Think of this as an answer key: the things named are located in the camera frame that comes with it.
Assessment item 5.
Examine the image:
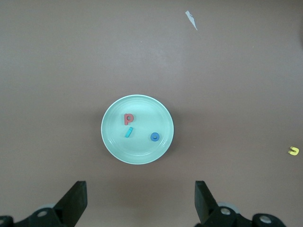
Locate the brown table cover sheet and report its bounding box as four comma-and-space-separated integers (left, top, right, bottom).
0, 0, 303, 227

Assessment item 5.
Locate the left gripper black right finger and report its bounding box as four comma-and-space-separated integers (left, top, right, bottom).
195, 180, 288, 227

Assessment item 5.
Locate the white paper scrap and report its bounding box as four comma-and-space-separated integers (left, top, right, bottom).
185, 10, 198, 31

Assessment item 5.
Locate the green round plate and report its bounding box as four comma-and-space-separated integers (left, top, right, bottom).
100, 94, 175, 165

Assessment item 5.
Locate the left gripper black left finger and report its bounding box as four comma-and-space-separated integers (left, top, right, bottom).
0, 180, 89, 227

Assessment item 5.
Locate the pink foam letter p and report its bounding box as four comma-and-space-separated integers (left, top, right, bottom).
123, 113, 134, 126

